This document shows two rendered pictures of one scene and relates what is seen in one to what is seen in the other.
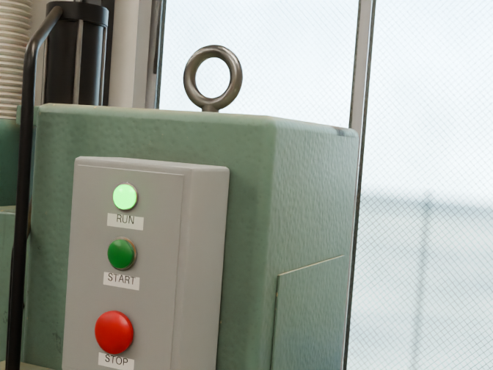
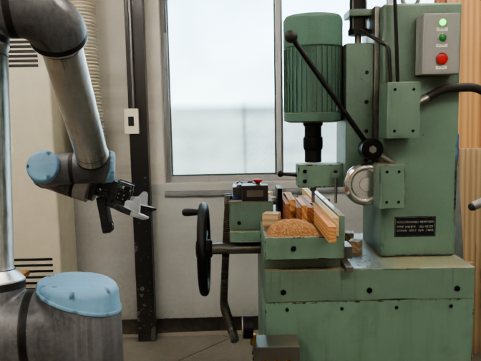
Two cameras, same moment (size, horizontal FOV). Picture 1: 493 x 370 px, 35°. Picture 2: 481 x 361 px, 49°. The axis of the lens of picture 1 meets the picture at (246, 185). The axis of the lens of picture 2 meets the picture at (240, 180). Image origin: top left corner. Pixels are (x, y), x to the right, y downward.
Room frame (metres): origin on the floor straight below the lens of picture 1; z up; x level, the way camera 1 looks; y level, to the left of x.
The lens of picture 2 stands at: (-0.51, 1.20, 1.21)
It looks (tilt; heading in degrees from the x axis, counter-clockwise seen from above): 7 degrees down; 334
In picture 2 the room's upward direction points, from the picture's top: 1 degrees counter-clockwise
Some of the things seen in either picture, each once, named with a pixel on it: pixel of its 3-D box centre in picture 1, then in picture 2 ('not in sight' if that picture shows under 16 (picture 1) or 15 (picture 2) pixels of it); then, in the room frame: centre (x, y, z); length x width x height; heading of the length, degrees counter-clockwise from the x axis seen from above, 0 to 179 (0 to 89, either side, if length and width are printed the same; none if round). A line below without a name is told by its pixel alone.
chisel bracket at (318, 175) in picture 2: not in sight; (319, 177); (0.83, 0.28, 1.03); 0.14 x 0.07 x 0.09; 65
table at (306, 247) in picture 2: not in sight; (277, 225); (0.93, 0.38, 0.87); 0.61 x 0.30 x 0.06; 155
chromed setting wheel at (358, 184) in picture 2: not in sight; (365, 183); (0.68, 0.24, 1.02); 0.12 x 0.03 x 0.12; 65
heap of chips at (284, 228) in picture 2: not in sight; (292, 225); (0.70, 0.47, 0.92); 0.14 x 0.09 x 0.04; 65
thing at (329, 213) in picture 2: not in sight; (317, 207); (0.88, 0.26, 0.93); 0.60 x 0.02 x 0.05; 155
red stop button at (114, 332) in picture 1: (114, 332); (441, 58); (0.55, 0.09, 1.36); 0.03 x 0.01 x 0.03; 65
